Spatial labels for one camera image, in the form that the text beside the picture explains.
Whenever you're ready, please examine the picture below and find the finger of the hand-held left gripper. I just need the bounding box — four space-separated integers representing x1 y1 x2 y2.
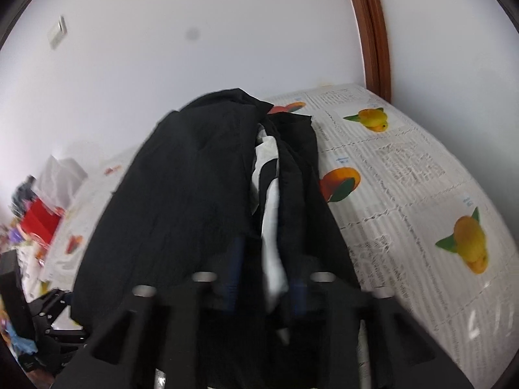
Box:
28 289 76 319
42 326 90 349

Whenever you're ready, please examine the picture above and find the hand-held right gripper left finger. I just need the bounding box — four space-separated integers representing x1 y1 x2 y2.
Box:
53 237 248 389

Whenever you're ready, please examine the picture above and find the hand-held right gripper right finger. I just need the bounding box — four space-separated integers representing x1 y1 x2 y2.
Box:
284 271 475 389

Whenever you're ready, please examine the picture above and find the white blue black jacket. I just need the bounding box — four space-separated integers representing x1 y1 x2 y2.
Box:
248 111 361 347

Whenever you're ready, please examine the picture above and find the black zip jacket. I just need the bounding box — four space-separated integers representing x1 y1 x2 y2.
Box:
71 87 284 333

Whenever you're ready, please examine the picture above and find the blue crumpled cloth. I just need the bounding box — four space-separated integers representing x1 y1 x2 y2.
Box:
5 324 38 354

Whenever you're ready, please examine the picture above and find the red paper bag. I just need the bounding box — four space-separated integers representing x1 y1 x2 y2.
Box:
19 198 63 248

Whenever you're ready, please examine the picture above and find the dark plaid cloth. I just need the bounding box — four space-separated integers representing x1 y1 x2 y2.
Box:
10 176 37 211

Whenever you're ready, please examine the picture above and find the white plastic bag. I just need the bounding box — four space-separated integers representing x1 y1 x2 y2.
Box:
32 156 88 207

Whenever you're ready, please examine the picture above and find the fruit print bed sheet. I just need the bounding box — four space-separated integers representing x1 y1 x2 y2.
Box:
38 83 519 373

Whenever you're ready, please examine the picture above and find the white wall switch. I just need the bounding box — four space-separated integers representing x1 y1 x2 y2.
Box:
46 16 67 49

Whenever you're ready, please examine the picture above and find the brown wooden frame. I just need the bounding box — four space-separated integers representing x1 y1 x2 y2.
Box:
343 0 392 104

